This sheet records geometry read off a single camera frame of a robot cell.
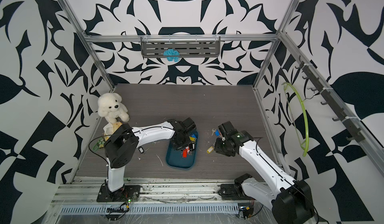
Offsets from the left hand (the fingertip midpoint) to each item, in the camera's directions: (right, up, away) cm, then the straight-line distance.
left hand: (188, 143), depth 89 cm
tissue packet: (-47, +8, +1) cm, 47 cm away
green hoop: (+52, +2, -23) cm, 57 cm away
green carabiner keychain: (-52, 0, 0) cm, 52 cm away
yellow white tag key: (+13, -4, 0) cm, 14 cm away
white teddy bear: (-45, +22, -2) cm, 50 cm away
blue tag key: (+18, +5, +7) cm, 20 cm away
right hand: (+16, 0, -8) cm, 18 cm away
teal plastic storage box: (-7, -6, -8) cm, 12 cm away
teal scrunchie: (-10, +54, +2) cm, 55 cm away
